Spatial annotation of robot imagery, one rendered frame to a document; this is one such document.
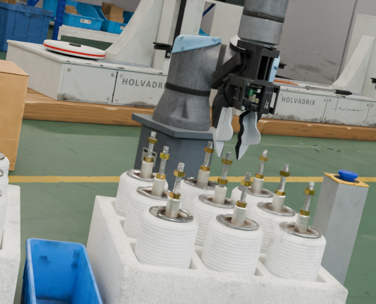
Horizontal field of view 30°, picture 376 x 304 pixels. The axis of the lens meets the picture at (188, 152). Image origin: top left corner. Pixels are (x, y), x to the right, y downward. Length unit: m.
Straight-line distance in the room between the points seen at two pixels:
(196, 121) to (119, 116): 1.63
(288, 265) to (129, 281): 0.28
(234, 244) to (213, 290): 0.08
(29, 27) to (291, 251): 4.69
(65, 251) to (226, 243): 0.34
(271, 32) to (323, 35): 6.58
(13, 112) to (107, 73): 1.21
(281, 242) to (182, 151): 0.58
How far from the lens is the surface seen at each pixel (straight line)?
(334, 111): 4.58
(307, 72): 7.90
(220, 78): 1.32
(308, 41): 7.94
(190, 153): 1.77
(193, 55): 1.75
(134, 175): 1.39
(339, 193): 1.46
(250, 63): 1.24
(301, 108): 4.34
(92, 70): 3.32
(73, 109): 3.22
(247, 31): 1.24
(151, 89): 3.53
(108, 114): 3.33
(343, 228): 1.49
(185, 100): 1.76
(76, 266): 1.37
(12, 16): 5.67
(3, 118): 2.22
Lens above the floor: 0.58
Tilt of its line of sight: 11 degrees down
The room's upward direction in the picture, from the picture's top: 12 degrees clockwise
